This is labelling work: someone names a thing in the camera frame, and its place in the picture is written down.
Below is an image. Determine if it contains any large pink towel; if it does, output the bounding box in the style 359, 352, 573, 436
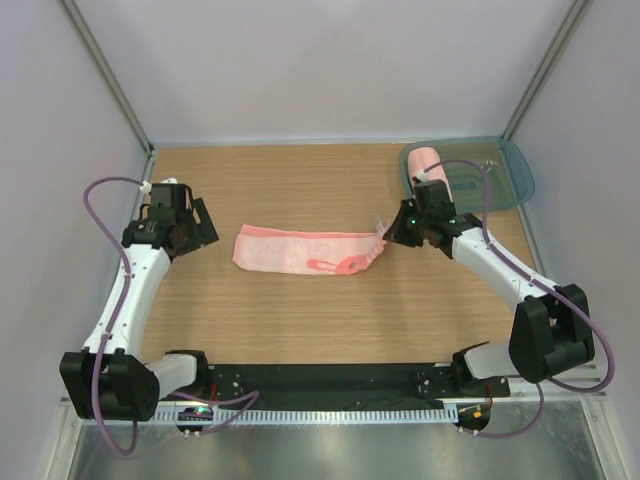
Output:
407, 147, 451, 194

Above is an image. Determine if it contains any small pink cloth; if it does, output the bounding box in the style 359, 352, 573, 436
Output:
232, 221, 389, 275

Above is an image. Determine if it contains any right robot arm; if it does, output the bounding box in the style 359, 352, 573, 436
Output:
384, 180, 595, 396

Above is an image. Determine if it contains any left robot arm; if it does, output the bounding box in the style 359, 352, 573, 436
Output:
59, 178, 219, 422

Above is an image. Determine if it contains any teal plastic tray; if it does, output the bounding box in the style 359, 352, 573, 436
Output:
399, 136, 535, 213

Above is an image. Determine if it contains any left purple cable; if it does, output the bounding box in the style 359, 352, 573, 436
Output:
82, 175, 261, 457

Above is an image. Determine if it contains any left aluminium frame post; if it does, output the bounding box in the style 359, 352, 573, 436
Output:
58, 0, 154, 156

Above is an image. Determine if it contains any aluminium frame post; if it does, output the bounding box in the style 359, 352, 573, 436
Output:
58, 0, 154, 156
501, 0, 593, 140

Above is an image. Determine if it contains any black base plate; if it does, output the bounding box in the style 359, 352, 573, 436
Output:
153, 362, 511, 404

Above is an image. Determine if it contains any slotted cable duct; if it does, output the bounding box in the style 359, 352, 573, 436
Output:
152, 403, 458, 426

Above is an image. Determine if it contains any aluminium front rail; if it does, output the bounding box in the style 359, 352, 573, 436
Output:
59, 360, 609, 407

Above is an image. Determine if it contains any right aluminium frame post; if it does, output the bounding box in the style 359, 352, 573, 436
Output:
501, 0, 593, 140

